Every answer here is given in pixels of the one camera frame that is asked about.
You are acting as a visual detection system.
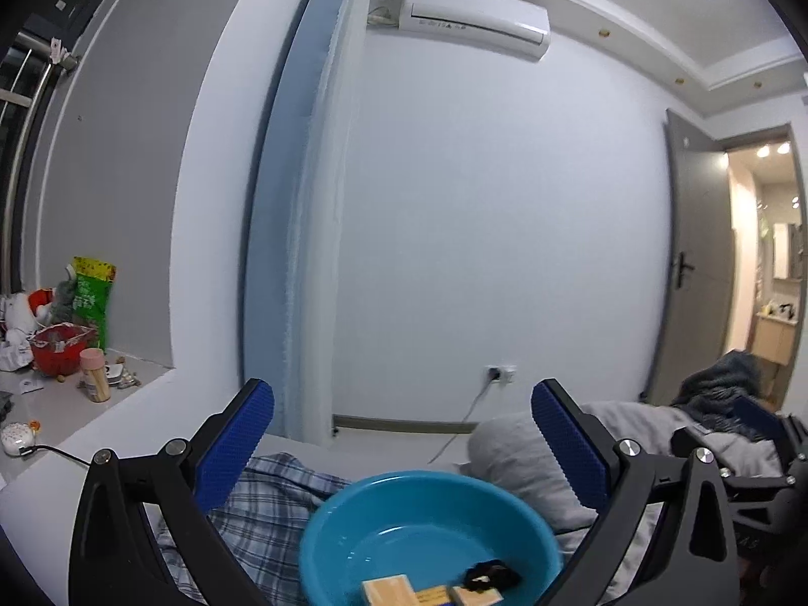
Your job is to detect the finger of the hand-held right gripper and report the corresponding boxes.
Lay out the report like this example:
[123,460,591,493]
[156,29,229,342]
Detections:
[670,426,797,501]
[732,394,808,456]

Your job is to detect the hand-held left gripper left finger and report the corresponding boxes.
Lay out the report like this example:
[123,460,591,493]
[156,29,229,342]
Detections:
[68,379,276,606]

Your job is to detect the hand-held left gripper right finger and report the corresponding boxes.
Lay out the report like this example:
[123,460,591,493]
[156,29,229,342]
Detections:
[531,379,741,606]

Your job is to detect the blue plastic basin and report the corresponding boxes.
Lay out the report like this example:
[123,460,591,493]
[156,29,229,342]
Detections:
[298,470,564,606]

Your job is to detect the black hair tie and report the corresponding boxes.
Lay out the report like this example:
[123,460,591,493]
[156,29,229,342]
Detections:
[461,559,522,594]

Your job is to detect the small tan cardboard box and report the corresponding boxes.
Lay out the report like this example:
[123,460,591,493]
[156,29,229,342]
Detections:
[451,584,504,606]

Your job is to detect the cream cardboard box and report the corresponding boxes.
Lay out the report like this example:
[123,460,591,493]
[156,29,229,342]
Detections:
[361,574,418,606]

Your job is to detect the dark striped cloth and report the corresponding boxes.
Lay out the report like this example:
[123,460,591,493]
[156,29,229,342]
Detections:
[670,350,781,438]

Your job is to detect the grey quilt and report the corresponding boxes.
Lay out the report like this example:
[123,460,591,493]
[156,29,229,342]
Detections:
[467,400,790,606]

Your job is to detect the plaid cloth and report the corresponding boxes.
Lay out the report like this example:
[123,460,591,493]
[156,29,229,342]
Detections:
[155,452,355,606]

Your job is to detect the wooden vanity cabinet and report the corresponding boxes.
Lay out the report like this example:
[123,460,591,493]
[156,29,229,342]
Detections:
[754,312,798,366]

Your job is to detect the small grey toy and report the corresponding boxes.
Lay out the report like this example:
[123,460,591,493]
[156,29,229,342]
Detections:
[104,360,141,390]

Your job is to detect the pink-lidded toothpick jar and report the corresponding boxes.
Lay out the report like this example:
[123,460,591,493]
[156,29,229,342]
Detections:
[79,348,112,404]

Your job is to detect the bathroom mirror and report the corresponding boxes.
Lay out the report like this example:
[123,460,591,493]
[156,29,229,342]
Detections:
[773,222,804,280]

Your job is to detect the blue curtain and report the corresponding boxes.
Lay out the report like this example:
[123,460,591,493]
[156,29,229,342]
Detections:
[243,0,355,436]

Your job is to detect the green snack bag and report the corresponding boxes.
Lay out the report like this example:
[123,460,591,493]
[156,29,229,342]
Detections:
[71,257,118,352]

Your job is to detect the grey door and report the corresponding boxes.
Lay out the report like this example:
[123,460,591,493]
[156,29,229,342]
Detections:
[644,109,737,408]

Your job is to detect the grey plush toy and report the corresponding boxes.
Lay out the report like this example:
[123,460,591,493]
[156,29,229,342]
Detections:
[50,278,80,327]

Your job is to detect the crumpled white wrapper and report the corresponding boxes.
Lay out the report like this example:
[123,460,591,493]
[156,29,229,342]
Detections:
[0,341,36,373]

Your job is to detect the white and red plush toy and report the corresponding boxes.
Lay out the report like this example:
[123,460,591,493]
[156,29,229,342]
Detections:
[0,289,59,335]

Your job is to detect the white sheer curtain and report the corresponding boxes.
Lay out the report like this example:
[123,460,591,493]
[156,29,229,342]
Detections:
[284,0,380,440]

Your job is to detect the metal window railing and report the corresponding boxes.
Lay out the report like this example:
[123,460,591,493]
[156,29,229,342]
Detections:
[0,31,80,296]

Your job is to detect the white air conditioner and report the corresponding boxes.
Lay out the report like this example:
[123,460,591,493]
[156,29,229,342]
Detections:
[397,0,552,63]

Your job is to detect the black charger cable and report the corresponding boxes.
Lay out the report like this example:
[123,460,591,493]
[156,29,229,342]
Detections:
[428,380,495,465]

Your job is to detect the white round device with cable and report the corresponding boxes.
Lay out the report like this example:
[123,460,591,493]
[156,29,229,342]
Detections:
[0,422,40,457]

